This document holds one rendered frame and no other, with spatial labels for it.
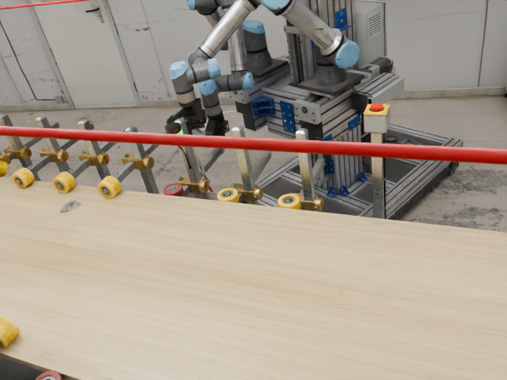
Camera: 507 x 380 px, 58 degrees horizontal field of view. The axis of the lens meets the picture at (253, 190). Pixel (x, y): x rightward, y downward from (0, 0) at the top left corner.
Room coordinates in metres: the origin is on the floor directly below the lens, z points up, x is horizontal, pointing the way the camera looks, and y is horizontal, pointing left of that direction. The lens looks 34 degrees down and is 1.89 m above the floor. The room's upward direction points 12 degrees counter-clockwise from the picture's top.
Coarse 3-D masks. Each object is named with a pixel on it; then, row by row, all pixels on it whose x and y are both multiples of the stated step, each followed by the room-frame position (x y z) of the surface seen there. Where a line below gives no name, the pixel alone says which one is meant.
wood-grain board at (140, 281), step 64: (0, 192) 1.88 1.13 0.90; (128, 192) 1.65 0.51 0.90; (0, 256) 1.38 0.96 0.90; (64, 256) 1.30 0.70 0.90; (128, 256) 1.23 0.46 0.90; (192, 256) 1.16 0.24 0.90; (256, 256) 1.10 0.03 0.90; (320, 256) 1.04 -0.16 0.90; (384, 256) 0.99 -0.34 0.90; (448, 256) 0.94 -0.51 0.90; (64, 320) 0.99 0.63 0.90; (128, 320) 0.94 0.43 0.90; (192, 320) 0.89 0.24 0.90; (256, 320) 0.85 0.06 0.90; (320, 320) 0.80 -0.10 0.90; (384, 320) 0.76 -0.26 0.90; (448, 320) 0.73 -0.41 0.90
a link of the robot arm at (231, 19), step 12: (240, 0) 1.96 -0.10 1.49; (252, 0) 1.94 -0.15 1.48; (228, 12) 1.95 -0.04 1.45; (240, 12) 1.94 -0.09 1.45; (228, 24) 1.93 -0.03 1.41; (240, 24) 1.95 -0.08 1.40; (216, 36) 1.92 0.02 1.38; (228, 36) 1.93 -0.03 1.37; (204, 48) 1.91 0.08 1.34; (216, 48) 1.91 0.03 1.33; (192, 60) 1.88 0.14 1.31
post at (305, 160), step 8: (304, 128) 1.44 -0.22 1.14; (296, 136) 1.43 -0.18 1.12; (304, 136) 1.41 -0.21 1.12; (304, 160) 1.42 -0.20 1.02; (304, 168) 1.42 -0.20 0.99; (304, 176) 1.42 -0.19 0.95; (312, 176) 1.44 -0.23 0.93; (304, 184) 1.43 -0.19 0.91; (312, 184) 1.43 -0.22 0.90; (304, 192) 1.43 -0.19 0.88; (312, 192) 1.42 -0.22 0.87; (304, 200) 1.43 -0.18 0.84; (312, 200) 1.41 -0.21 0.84
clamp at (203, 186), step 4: (184, 176) 1.73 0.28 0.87; (184, 180) 1.70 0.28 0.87; (188, 180) 1.70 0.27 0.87; (200, 180) 1.67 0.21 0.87; (184, 184) 1.68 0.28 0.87; (188, 184) 1.67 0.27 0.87; (192, 184) 1.66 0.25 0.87; (196, 184) 1.65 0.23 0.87; (200, 184) 1.65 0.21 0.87; (204, 184) 1.65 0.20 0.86; (208, 184) 1.67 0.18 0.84; (192, 188) 1.66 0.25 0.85; (196, 188) 1.65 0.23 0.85; (200, 188) 1.64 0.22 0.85; (204, 188) 1.64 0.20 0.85; (208, 188) 1.67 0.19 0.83; (192, 192) 1.66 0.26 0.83; (196, 192) 1.66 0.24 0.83; (200, 192) 1.65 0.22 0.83
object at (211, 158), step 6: (216, 150) 1.93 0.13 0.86; (222, 150) 1.95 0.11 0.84; (210, 156) 1.88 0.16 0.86; (216, 156) 1.90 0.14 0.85; (204, 162) 1.84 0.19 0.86; (210, 162) 1.85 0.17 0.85; (198, 168) 1.80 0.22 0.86; (204, 168) 1.80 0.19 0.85; (186, 186) 1.67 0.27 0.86; (186, 192) 1.65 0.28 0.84
